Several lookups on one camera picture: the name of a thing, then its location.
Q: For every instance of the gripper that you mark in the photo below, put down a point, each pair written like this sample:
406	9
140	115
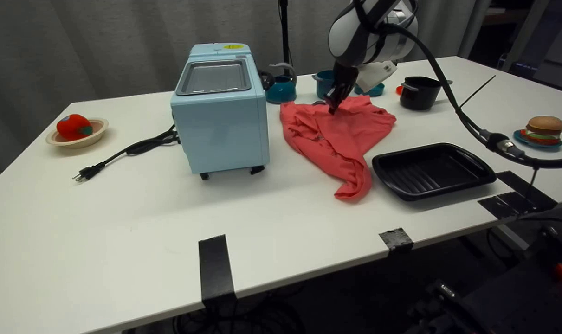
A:
345	76

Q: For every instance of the red long sleeve shirt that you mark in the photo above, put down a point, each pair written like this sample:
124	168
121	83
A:
336	139

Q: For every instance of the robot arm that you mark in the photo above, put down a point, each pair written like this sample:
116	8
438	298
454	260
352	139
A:
355	32

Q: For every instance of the teal toy pot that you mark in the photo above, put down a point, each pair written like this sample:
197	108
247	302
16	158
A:
325	83

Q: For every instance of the teal toy lid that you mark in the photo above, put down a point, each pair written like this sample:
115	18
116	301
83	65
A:
373	91

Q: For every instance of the teal toy kettle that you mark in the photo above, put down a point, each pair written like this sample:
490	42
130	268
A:
280	90

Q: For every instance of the small red toy piece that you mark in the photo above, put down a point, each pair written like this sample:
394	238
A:
398	90

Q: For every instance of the black toy pot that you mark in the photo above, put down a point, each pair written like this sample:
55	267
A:
417	95

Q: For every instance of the black baking tray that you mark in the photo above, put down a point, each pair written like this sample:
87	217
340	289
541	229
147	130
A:
431	171

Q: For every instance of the light blue toaster oven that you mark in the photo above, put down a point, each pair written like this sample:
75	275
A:
220	134

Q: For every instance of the toaster oven door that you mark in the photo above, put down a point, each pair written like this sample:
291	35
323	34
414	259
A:
213	77

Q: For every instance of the black tape strip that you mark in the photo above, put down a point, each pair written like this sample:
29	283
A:
215	266
396	240

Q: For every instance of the teal toy plate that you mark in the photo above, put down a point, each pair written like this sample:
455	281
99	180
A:
524	139

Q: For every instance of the black tape patch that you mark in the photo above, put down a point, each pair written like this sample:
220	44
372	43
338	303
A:
517	197

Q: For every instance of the toy burger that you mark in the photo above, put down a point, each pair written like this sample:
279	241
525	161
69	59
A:
544	129

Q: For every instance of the beige bowl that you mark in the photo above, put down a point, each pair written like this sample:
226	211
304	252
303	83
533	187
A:
83	139

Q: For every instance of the red toy tomato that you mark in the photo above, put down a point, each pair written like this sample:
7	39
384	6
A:
73	126

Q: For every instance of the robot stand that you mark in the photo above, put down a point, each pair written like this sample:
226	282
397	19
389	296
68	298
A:
517	297

